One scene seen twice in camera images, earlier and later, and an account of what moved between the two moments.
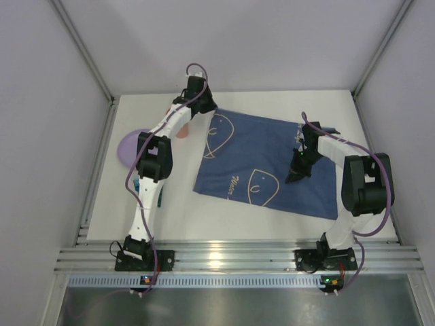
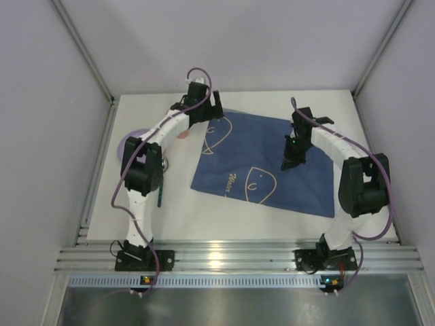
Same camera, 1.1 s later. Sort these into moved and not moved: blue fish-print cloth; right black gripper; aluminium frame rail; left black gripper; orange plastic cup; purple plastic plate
Moved: left black gripper; right black gripper
Not moved: orange plastic cup; aluminium frame rail; purple plastic plate; blue fish-print cloth
